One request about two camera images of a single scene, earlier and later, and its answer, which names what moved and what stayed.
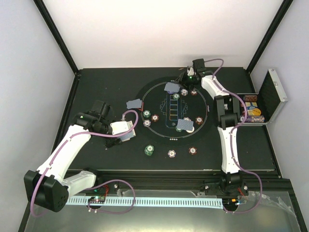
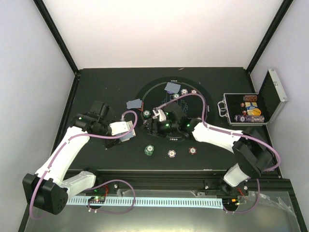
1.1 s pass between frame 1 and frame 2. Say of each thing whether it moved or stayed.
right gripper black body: moved
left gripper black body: stayed
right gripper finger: moved
